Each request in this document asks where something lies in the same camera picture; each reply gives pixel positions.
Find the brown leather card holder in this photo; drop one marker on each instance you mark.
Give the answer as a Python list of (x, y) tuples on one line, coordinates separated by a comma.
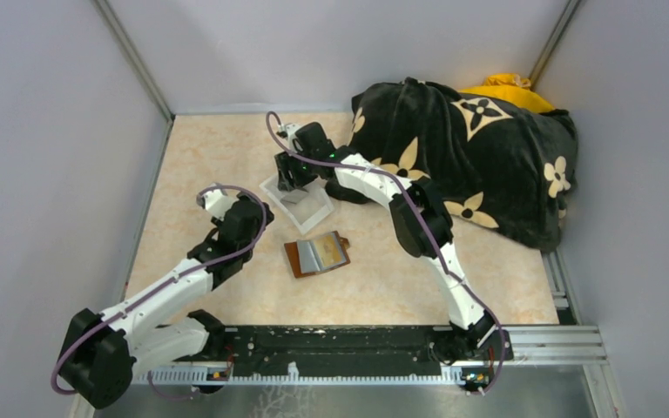
[(319, 255)]

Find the yellow cloth bundle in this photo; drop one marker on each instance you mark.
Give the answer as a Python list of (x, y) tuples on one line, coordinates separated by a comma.
[(512, 88)]

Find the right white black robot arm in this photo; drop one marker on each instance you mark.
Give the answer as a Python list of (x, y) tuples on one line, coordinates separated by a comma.
[(423, 227)]

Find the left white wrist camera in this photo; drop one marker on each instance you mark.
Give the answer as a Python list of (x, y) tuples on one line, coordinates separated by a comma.
[(215, 201)]

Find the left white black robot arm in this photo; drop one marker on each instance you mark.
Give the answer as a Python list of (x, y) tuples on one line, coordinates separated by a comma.
[(102, 352)]

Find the white translucent plastic card box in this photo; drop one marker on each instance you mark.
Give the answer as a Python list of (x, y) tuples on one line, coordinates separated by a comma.
[(306, 207)]

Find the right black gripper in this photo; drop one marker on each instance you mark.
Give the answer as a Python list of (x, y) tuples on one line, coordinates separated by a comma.
[(285, 168)]

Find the black floral plush blanket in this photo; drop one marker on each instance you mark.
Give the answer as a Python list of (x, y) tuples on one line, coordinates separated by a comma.
[(497, 165)]

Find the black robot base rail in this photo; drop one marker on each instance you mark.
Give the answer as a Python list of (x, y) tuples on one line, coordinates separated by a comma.
[(346, 352)]

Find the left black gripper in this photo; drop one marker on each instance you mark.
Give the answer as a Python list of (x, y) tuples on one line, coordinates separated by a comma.
[(243, 195)]

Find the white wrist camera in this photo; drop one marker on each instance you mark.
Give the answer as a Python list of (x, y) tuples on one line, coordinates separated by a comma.
[(288, 132), (215, 201)]

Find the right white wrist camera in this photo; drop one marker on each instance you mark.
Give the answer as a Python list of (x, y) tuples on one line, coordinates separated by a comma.
[(288, 132)]

